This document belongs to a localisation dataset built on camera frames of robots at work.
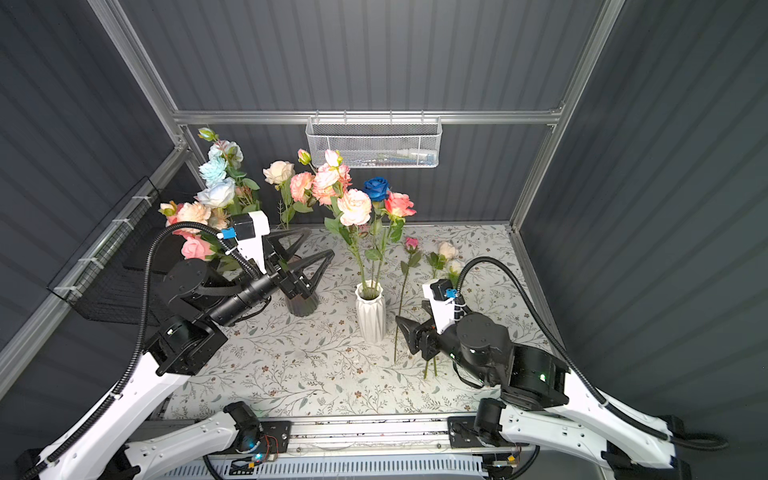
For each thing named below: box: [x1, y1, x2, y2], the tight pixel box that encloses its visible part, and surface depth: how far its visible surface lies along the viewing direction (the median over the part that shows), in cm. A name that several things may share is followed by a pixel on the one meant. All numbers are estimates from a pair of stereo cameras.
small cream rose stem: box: [425, 242, 459, 279], surface depth 111 cm
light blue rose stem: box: [196, 127, 261, 208], surface depth 69 cm
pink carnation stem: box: [290, 149, 367, 295], surface depth 64 cm
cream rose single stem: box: [262, 160, 295, 228], surface depth 77 cm
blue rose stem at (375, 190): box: [363, 177, 391, 288], surface depth 68 cm
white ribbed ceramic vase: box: [355, 280, 386, 344], surface depth 77 cm
